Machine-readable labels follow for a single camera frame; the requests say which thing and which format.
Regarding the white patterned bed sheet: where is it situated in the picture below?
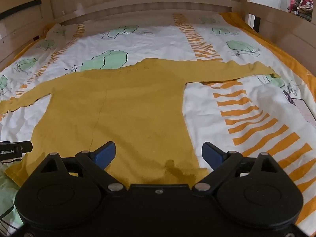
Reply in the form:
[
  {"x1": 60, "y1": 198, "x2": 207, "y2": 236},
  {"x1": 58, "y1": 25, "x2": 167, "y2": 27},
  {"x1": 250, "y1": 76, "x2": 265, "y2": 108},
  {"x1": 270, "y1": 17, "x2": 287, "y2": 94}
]
[{"x1": 1, "y1": 13, "x2": 315, "y2": 236}]

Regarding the mustard yellow knit sweater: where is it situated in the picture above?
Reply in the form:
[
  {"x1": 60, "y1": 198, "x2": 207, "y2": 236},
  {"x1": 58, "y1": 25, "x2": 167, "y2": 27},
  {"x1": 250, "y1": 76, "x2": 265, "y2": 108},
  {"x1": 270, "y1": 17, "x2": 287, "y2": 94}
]
[{"x1": 1, "y1": 58, "x2": 273, "y2": 185}]

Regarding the beige wooden bed frame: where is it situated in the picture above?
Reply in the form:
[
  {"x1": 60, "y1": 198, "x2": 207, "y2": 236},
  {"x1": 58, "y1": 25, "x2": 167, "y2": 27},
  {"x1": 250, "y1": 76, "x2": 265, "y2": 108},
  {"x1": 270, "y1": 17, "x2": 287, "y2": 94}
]
[{"x1": 1, "y1": 0, "x2": 315, "y2": 72}]

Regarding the red patterned bag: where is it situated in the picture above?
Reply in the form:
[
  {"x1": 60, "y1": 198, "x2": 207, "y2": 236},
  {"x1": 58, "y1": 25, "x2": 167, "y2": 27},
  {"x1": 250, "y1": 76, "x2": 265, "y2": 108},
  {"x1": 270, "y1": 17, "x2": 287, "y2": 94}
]
[{"x1": 288, "y1": 0, "x2": 313, "y2": 22}]

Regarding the pink notebook on bed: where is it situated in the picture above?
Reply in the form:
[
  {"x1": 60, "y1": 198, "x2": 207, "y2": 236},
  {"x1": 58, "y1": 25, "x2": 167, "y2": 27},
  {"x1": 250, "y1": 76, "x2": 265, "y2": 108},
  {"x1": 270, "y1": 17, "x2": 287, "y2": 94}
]
[{"x1": 283, "y1": 90, "x2": 316, "y2": 127}]

